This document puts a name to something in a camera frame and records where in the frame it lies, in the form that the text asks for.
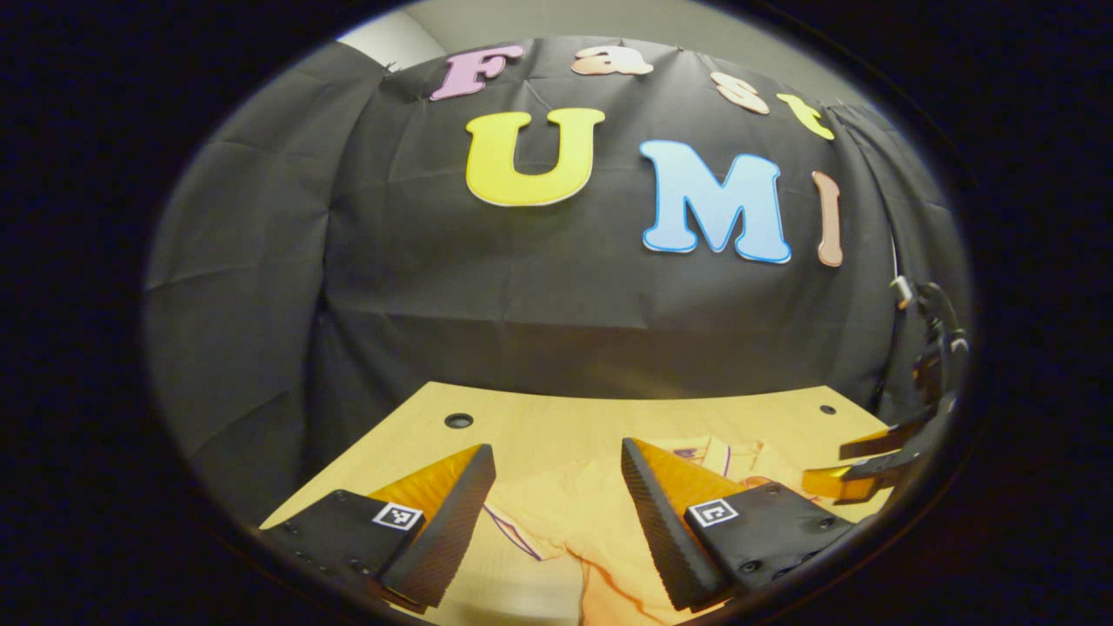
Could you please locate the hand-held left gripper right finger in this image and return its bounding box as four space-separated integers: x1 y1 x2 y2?
620 436 855 612

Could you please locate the black backdrop cloth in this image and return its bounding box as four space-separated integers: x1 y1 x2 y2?
143 37 970 527

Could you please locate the orange T-shirt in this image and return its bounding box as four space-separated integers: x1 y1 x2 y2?
483 435 870 626

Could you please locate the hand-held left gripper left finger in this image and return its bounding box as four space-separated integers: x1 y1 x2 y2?
259 443 497 609

